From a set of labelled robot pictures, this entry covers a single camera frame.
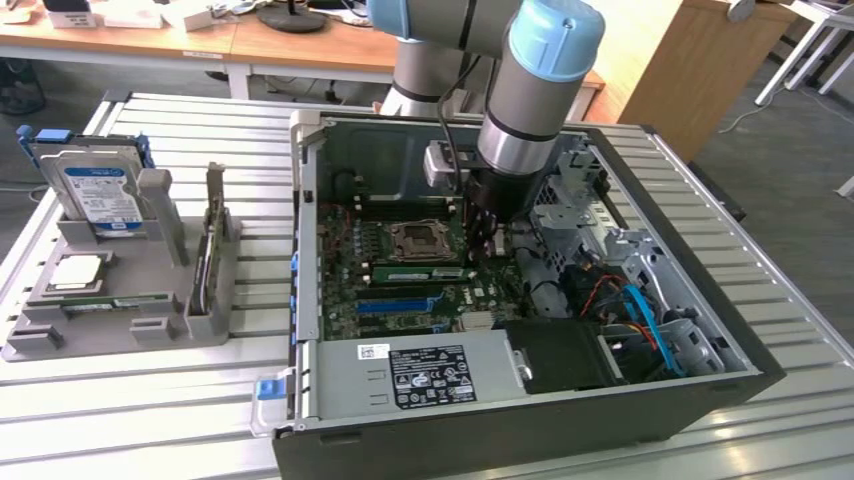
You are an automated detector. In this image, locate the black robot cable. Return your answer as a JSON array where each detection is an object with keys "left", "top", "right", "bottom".
[{"left": 437, "top": 53, "right": 483, "bottom": 174}]

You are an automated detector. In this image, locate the green RAM stick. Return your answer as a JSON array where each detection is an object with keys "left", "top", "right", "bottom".
[
  {"left": 26, "top": 293, "right": 170, "bottom": 312},
  {"left": 369, "top": 265, "right": 470, "bottom": 287}
]

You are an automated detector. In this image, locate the black open PC case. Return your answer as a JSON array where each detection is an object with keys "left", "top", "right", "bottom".
[{"left": 269, "top": 109, "right": 790, "bottom": 480}]

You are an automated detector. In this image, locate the hard disk blue label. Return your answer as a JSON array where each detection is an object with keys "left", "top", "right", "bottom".
[{"left": 39, "top": 149, "right": 147, "bottom": 235}]

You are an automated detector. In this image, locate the red black wire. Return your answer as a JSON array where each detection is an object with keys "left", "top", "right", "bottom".
[{"left": 578, "top": 275, "right": 653, "bottom": 335}]

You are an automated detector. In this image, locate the blue disk caddy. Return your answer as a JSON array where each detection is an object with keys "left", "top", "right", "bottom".
[{"left": 15, "top": 124, "right": 159, "bottom": 174}]

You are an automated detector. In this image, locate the blue expansion slot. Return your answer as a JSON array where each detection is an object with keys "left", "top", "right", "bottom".
[{"left": 355, "top": 294, "right": 450, "bottom": 317}]

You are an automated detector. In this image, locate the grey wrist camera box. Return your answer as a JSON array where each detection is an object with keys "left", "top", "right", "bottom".
[{"left": 422, "top": 140, "right": 483, "bottom": 187}]

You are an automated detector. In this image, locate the blue flat wire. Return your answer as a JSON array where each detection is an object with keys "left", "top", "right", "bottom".
[{"left": 621, "top": 280, "right": 690, "bottom": 384}]

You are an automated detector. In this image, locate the metal disk bay cage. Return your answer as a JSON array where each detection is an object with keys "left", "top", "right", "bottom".
[{"left": 530, "top": 137, "right": 660, "bottom": 281}]

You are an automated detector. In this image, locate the white table frame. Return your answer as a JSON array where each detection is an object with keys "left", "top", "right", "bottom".
[{"left": 753, "top": 0, "right": 854, "bottom": 107}]

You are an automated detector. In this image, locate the white box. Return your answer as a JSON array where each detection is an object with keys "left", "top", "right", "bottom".
[
  {"left": 182, "top": 3, "right": 243, "bottom": 32},
  {"left": 46, "top": 8, "right": 107, "bottom": 30},
  {"left": 103, "top": 8, "right": 169, "bottom": 29}
]

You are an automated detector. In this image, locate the grey parts rack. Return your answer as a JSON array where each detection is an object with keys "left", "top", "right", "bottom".
[{"left": 2, "top": 167, "right": 243, "bottom": 362}]

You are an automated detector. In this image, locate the graphics card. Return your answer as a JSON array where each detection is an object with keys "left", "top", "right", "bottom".
[{"left": 189, "top": 160, "right": 233, "bottom": 317}]

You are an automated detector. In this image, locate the wooden desk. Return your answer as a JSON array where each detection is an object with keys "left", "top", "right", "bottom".
[{"left": 0, "top": 0, "right": 608, "bottom": 101}]

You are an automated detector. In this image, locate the green motherboard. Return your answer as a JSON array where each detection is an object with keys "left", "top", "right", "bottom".
[{"left": 317, "top": 198, "right": 539, "bottom": 342}]

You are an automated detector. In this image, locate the grey power supply unit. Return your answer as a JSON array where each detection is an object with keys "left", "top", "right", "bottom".
[{"left": 307, "top": 329, "right": 533, "bottom": 420}]

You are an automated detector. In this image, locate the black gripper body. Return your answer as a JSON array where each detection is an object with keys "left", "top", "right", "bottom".
[{"left": 465, "top": 167, "right": 537, "bottom": 227}]

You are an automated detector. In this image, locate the silver CPU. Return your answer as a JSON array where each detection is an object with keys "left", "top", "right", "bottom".
[{"left": 42, "top": 254, "right": 112, "bottom": 292}]

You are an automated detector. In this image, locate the black monitor base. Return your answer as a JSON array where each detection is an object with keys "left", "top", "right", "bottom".
[{"left": 257, "top": 0, "right": 350, "bottom": 35}]

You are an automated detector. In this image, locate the wooden cabinet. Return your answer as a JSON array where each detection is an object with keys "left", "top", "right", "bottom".
[{"left": 586, "top": 0, "right": 801, "bottom": 164}]

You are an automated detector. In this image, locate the CPU socket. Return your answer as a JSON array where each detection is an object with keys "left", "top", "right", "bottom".
[{"left": 385, "top": 219, "right": 463, "bottom": 265}]

